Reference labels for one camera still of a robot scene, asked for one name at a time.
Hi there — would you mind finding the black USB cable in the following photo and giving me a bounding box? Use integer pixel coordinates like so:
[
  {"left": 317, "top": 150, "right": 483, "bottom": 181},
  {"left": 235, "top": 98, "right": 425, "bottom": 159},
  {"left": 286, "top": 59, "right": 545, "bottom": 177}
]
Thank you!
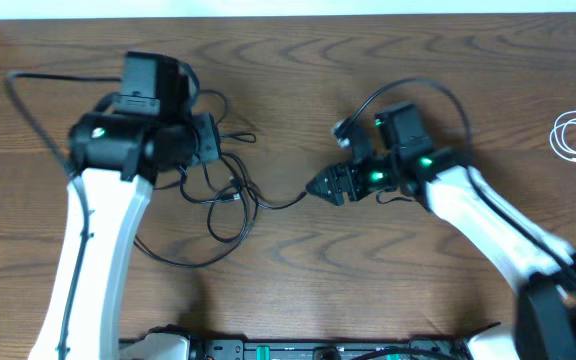
[{"left": 132, "top": 89, "right": 262, "bottom": 269}]

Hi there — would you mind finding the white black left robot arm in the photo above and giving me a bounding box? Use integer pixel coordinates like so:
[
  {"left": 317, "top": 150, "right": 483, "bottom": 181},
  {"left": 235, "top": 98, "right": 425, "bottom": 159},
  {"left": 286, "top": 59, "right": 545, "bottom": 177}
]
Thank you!
[{"left": 29, "top": 51, "right": 221, "bottom": 359}]

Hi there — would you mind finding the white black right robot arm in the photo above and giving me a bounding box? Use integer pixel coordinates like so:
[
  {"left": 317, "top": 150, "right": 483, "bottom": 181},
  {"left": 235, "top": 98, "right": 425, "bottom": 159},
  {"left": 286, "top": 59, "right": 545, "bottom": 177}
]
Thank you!
[{"left": 306, "top": 102, "right": 576, "bottom": 359}]

